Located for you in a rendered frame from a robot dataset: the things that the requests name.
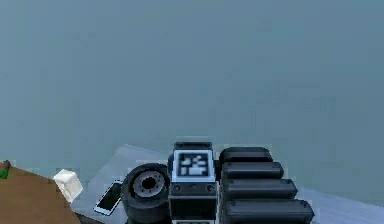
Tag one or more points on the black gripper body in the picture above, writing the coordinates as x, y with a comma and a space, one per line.
146, 196

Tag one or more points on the white-edged black phone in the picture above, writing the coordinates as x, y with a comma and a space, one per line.
109, 198

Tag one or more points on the white cube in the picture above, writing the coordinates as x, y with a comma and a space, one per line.
68, 184

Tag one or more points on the brown wooden table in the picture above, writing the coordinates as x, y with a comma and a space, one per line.
30, 200

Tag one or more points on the green house plant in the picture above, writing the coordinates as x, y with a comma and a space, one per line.
4, 169

